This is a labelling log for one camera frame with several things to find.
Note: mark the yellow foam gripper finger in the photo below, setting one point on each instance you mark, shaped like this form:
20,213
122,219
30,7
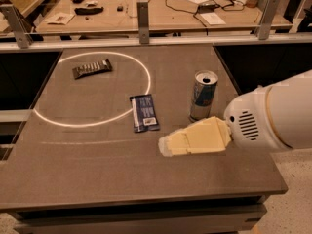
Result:
209,135

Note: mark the blue rxbar blueberry wrapper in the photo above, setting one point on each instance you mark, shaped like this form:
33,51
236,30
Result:
144,114

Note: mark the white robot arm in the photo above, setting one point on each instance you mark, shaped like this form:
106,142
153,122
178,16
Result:
275,117

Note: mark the red bull energy drink can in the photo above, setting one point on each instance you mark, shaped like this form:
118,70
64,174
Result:
203,94

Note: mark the white paper sheet right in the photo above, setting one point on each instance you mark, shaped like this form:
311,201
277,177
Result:
212,19

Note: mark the wooden background workbench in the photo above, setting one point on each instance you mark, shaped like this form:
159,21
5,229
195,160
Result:
164,16

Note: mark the dark brown snack bar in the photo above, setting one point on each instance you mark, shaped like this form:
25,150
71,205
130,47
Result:
92,68

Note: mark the black power adapter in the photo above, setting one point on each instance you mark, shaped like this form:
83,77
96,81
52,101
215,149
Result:
206,8

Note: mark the small black block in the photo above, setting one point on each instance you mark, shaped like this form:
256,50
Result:
120,8

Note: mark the black flat tool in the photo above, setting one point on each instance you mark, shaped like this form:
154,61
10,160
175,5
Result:
88,11

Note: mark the white paper card left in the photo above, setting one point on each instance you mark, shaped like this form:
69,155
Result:
60,19

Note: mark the metal guard rail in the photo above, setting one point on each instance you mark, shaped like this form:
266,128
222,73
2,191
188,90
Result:
223,40

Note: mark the middle metal post bracket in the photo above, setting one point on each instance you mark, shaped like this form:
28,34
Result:
143,21

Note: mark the metal post bracket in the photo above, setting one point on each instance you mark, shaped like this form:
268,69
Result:
21,28
143,21
263,30

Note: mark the right metal post bracket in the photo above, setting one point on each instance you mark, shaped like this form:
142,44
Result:
263,30

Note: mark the left metal post bracket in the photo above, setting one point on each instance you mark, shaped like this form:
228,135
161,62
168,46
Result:
21,28

